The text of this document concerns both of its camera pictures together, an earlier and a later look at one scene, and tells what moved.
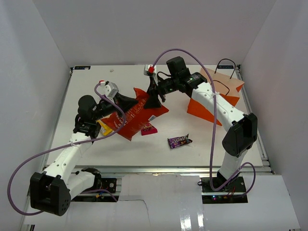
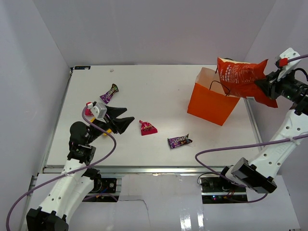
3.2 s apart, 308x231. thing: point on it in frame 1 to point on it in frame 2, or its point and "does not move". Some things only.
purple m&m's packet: (176, 141) does not move
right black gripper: (153, 101) to (270, 85)
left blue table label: (82, 67) does not move
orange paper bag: (224, 85) does not move
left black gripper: (124, 102) to (119, 124)
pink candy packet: (148, 129) does not move
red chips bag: (136, 116) to (237, 79)
